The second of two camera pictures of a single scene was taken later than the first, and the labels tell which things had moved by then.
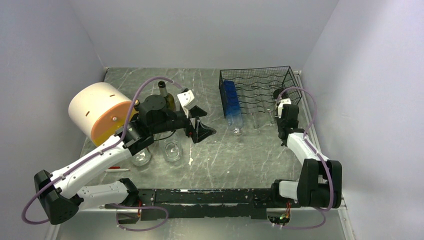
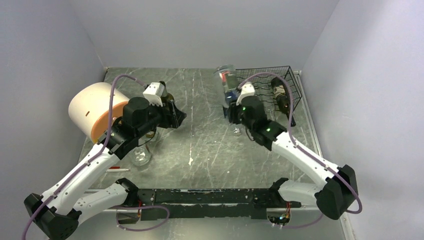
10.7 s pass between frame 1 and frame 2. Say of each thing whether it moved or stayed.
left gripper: moved
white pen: stayed
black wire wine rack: stayed
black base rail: stayed
